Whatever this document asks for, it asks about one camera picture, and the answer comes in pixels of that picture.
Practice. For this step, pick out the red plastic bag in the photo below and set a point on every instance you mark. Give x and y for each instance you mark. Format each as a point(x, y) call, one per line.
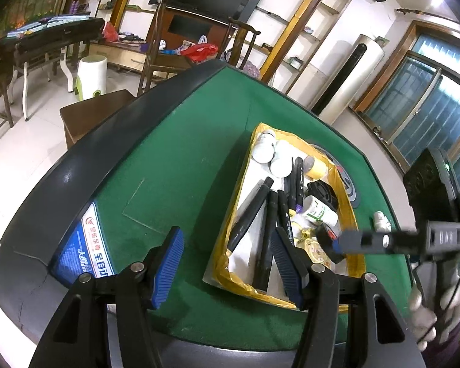
point(200, 52)

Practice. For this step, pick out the black marker yellow caps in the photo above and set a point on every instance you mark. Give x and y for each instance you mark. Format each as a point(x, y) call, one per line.
point(245, 221)

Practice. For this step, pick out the yellow tape roll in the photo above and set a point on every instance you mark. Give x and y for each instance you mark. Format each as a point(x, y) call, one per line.
point(315, 168)

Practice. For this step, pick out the black marker grey cap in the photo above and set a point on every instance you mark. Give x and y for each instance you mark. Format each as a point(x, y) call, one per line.
point(264, 258)

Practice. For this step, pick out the white bottle with label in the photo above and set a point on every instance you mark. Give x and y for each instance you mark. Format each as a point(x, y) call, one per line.
point(264, 148)

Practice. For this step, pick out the plain white bottle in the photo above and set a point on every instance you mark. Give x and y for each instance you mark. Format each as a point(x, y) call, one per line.
point(281, 164)

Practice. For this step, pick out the black plastic holder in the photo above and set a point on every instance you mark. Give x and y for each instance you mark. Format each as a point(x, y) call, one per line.
point(323, 192)

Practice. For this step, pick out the white green stool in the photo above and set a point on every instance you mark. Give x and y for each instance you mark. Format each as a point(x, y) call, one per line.
point(91, 77)

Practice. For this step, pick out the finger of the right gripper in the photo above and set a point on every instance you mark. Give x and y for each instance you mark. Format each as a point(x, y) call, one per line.
point(370, 242)

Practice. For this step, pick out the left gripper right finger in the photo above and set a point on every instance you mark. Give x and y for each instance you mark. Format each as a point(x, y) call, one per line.
point(350, 321)

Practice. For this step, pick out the dark side table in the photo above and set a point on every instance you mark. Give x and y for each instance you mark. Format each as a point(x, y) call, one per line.
point(45, 44)

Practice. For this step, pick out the blue white sticker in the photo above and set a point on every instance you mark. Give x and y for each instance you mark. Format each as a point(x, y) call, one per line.
point(84, 250)

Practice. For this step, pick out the wooden chair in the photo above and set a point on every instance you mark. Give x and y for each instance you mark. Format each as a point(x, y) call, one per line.
point(237, 31)
point(153, 48)

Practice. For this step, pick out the window with metal frame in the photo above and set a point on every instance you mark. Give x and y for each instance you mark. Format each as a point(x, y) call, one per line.
point(414, 102)

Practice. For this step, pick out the black tape roll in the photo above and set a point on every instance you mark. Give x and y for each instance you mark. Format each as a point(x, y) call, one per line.
point(329, 243)

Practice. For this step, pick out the clear bottle green label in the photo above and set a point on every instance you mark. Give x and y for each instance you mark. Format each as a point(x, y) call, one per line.
point(316, 211)

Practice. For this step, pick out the brown wooden box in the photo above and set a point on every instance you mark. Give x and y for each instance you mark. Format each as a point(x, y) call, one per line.
point(81, 117)

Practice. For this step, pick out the black marker purple cap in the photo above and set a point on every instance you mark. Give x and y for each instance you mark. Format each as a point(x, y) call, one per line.
point(299, 193)

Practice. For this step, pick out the round grey table control panel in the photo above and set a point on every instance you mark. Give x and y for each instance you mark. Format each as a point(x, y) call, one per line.
point(350, 187)

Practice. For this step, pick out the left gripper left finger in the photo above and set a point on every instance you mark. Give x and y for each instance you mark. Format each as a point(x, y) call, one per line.
point(77, 334)

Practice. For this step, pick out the white tray yellow tape edge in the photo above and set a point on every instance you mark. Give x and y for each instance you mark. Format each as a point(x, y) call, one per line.
point(283, 182)

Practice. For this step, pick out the small white bottle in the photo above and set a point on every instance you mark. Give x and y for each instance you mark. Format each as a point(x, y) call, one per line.
point(381, 222)

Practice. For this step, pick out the standing air conditioner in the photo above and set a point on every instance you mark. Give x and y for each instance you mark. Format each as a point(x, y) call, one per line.
point(340, 90)

